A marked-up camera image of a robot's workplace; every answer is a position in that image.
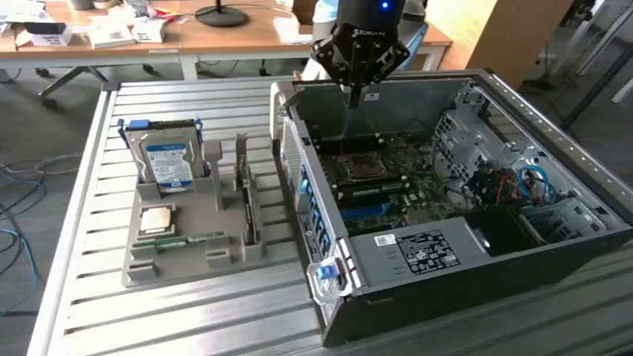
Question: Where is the blue data wire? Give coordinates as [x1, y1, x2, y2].
[517, 165, 554, 205]

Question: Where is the white paper stack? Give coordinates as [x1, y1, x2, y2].
[271, 16, 313, 46]

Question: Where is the black open PC case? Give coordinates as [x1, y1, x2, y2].
[269, 68, 633, 349]

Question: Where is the blue expansion slot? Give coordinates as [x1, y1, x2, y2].
[339, 205, 390, 220]

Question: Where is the hard disk with blue bracket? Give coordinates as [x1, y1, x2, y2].
[117, 115, 211, 194]

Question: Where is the flat white box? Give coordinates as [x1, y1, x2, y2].
[86, 22, 135, 49]

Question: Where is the wooden cabinet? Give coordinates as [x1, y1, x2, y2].
[427, 0, 577, 90]

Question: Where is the silver drive cage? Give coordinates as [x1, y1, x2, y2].
[431, 83, 501, 186]

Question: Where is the silver CPU chip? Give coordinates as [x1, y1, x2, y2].
[137, 206, 174, 235]

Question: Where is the grey disk bay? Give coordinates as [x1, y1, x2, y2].
[518, 198, 609, 245]

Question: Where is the white labelled box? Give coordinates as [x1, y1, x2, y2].
[130, 16, 167, 44]

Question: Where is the red wire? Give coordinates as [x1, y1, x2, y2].
[497, 174, 521, 204]

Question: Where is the black and white box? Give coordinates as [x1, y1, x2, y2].
[22, 22, 74, 47]

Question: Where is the wooden desk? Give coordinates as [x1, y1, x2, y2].
[181, 0, 454, 81]
[0, 0, 185, 108]

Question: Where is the grey plastic parts rack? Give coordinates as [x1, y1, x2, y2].
[121, 139, 270, 289]

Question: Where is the black monitor stand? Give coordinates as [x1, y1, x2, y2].
[193, 0, 247, 27]

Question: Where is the blue floor cable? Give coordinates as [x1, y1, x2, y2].
[0, 168, 48, 318]

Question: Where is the black graphics card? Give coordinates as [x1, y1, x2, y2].
[234, 132, 262, 248]

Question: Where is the grey power supply unit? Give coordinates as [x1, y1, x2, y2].
[347, 217, 491, 287]

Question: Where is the green motherboard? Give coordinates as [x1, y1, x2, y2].
[315, 133, 470, 238]

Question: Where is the green RAM stick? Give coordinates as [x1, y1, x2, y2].
[339, 183, 402, 197]
[131, 231, 227, 249]

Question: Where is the grey floor cable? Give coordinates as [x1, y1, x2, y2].
[0, 154, 82, 177]

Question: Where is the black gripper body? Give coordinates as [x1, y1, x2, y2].
[329, 0, 407, 85]

